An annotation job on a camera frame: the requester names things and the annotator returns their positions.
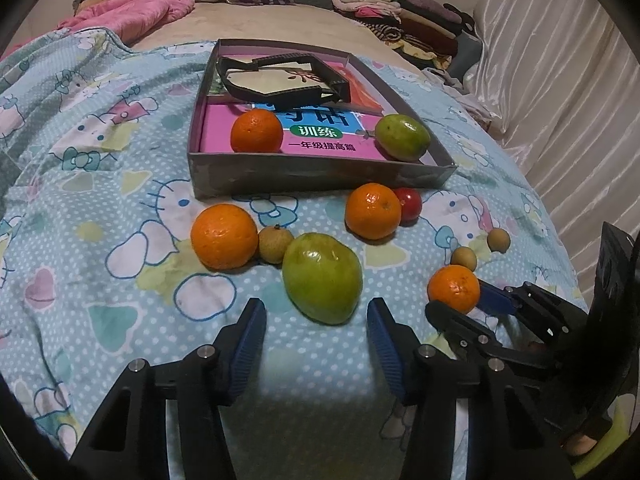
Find small green mango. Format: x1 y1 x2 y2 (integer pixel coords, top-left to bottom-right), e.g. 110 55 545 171
375 114 431 162

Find white cloth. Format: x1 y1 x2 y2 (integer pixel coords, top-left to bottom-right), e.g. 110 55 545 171
430 67 506 128

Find beige bed sheet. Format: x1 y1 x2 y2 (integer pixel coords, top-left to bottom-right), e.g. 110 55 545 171
127 0 426 73

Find person's right hand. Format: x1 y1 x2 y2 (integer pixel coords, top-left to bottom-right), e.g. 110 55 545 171
562 430 601 457

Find grey cardboard box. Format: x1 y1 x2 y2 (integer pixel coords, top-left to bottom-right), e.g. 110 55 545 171
187 38 459 201

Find person's right forearm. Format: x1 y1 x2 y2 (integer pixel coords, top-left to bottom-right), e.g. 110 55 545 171
572 395 640 480

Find white curtain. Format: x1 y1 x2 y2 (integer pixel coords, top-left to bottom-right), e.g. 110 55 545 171
462 0 640 306

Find grey cushion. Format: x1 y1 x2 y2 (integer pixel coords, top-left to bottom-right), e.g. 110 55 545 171
452 30 484 77

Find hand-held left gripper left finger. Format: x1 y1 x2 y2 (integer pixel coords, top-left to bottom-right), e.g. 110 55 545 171
70 297 268 480

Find orange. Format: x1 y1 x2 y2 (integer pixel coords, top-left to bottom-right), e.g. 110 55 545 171
345 183 402 241
231 108 285 153
190 203 259 271
427 264 481 315

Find large green mango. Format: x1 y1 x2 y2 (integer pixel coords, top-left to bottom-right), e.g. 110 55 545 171
282 233 364 326

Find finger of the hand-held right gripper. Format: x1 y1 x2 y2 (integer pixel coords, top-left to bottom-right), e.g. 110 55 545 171
425 301 501 357
477 281 531 317

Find pink quilt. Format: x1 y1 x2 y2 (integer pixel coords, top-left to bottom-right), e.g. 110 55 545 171
57 0 196 43

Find stack of folded clothes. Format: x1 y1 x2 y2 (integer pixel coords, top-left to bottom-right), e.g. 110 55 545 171
332 0 476 68

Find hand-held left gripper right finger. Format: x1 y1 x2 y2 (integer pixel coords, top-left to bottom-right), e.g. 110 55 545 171
366 297 576 480

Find large longan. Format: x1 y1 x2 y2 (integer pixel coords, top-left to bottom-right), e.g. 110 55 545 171
258 225 295 264

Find small red fruit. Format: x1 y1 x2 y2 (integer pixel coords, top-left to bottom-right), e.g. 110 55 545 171
393 187 423 225

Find cartoon cat printed blanket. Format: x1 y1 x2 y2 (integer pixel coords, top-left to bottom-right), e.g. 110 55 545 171
0 27 591 480

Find black plastic frame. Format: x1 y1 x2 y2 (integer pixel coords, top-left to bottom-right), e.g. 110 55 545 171
215 51 353 107

